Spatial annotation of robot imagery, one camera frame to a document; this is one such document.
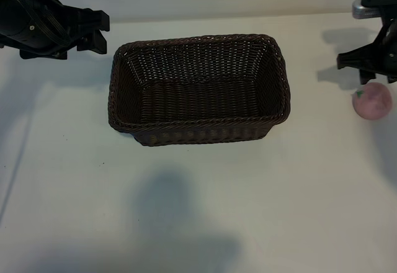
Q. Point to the dark brown wicker basket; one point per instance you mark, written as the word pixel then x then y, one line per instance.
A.
pixel 198 108

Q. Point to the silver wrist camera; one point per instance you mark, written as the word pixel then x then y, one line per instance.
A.
pixel 366 13

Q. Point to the pink peach with green leaf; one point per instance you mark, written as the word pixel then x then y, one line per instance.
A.
pixel 373 102

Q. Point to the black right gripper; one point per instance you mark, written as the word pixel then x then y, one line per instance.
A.
pixel 381 59

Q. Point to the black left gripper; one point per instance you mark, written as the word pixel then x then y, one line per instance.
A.
pixel 87 21

